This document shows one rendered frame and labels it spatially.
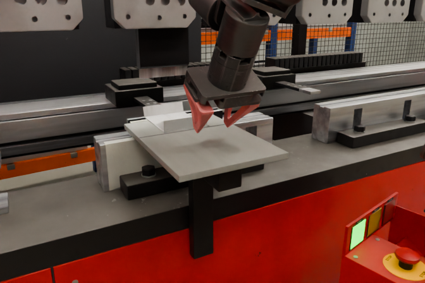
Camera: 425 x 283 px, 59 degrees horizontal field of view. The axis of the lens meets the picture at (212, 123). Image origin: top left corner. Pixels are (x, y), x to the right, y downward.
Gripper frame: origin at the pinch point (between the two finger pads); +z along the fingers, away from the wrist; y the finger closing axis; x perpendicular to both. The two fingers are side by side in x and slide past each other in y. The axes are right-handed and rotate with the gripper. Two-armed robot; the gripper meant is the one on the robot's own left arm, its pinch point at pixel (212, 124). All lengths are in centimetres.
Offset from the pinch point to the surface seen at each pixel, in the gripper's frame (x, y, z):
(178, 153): 2.9, 6.6, 2.1
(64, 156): -125, 6, 151
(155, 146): -1.2, 8.5, 4.4
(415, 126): -2, -68, 18
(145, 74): -19.2, 4.2, 4.8
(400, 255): 26.2, -26.7, 11.6
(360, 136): -3, -47, 17
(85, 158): -123, -6, 155
